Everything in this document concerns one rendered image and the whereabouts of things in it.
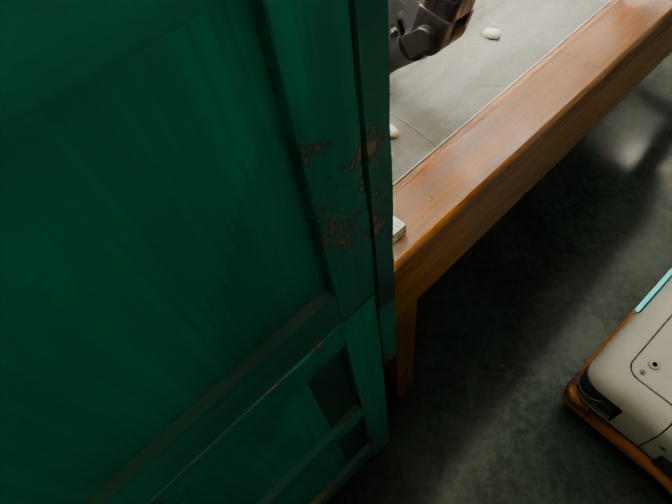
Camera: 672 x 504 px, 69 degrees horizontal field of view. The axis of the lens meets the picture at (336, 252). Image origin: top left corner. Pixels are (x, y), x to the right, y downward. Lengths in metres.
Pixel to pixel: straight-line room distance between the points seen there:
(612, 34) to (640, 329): 0.63
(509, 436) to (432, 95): 0.89
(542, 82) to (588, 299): 0.82
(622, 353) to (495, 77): 0.66
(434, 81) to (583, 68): 0.26
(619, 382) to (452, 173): 0.64
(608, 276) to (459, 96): 0.90
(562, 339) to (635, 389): 0.36
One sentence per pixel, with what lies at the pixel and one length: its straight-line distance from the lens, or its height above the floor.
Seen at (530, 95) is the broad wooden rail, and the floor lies 0.76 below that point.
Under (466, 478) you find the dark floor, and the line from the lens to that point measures 1.39.
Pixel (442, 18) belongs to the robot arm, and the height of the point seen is 0.95.
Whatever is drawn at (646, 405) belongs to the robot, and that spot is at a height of 0.27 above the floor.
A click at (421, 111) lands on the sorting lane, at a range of 0.94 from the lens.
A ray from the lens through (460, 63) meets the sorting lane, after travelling 1.05.
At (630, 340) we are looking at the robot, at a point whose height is 0.28.
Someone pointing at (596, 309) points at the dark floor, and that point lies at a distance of 1.62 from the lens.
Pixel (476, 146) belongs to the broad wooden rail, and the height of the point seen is 0.76.
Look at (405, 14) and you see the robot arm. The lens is 0.83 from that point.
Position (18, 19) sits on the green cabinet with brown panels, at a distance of 0.23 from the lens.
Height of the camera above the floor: 1.36
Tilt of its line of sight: 57 degrees down
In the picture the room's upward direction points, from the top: 12 degrees counter-clockwise
